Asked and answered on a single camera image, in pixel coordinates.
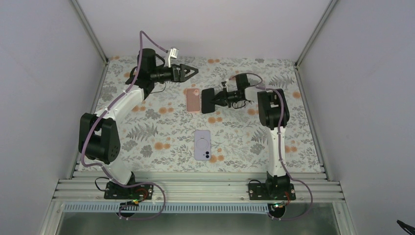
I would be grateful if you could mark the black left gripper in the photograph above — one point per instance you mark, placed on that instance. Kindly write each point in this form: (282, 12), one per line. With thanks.
(180, 78)

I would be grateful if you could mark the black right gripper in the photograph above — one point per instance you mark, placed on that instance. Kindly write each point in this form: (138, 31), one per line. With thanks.
(223, 97)

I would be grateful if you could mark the black smartphone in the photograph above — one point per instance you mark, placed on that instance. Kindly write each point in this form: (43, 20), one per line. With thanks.
(207, 96)

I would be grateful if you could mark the pink phone case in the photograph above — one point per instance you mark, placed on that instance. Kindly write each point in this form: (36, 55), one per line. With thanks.
(192, 97)

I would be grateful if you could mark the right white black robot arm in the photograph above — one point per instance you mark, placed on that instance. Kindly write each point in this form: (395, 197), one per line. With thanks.
(273, 115)

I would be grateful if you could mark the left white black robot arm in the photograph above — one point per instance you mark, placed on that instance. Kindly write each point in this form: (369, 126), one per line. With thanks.
(99, 142)

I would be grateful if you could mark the floral patterned table mat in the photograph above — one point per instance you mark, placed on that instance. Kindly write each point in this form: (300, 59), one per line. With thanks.
(158, 133)

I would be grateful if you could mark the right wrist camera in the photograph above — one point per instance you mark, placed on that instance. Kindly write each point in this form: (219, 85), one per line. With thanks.
(227, 85)

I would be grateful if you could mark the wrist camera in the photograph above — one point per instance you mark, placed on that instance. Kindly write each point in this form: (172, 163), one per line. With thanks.
(171, 54)
(227, 85)

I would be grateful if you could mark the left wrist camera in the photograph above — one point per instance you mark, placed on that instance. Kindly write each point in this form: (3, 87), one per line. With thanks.
(171, 54)

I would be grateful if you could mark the lavender phone case with ring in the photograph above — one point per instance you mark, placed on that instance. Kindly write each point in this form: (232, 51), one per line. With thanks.
(202, 145)

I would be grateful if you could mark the aluminium corner post left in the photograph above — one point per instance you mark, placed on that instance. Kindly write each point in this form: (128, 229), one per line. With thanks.
(89, 30)

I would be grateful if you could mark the aluminium corner post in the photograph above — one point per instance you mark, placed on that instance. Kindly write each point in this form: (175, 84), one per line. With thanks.
(89, 30)
(323, 19)

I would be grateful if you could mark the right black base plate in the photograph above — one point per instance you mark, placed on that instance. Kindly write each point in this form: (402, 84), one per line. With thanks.
(262, 191)

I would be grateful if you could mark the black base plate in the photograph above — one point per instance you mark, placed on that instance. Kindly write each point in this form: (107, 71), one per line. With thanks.
(262, 191)
(116, 192)

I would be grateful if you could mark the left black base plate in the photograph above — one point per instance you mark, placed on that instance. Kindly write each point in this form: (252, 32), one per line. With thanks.
(116, 192)

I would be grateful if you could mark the aluminium corner post right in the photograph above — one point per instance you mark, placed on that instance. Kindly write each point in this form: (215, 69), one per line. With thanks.
(323, 19)

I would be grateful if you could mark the aluminium rail base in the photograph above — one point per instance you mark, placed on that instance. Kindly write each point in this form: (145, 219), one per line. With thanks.
(191, 187)

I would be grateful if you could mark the grey slotted cable duct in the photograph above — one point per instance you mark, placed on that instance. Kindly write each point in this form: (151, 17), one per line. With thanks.
(148, 207)

